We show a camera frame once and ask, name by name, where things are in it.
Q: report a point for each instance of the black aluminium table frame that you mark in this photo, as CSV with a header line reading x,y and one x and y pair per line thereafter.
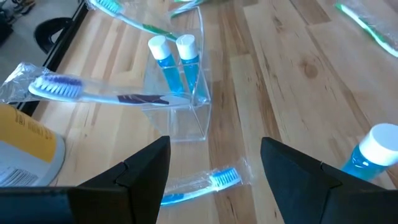
x,y
62,43

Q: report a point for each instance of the blue mouthwash bottle white cap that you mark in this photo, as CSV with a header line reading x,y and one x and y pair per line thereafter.
x,y
376,146
168,71
190,70

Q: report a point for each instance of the white canister yellow label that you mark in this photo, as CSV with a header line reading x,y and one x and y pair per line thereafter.
x,y
28,140

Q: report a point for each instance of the purple white toothbrush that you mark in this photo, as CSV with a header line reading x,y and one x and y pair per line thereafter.
x,y
59,88

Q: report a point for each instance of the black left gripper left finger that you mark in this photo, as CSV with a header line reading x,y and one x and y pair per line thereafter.
x,y
124,199

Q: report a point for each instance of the clear acrylic organizer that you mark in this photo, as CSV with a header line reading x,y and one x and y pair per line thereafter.
x,y
186,124

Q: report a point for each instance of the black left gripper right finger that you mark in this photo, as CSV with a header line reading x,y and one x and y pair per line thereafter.
x,y
311,193

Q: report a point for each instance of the blue white toothbrush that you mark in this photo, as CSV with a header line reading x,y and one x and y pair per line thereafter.
x,y
224,179

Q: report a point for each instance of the green white toothbrush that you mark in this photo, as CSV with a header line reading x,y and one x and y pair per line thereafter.
x,y
109,5
186,5
367,29

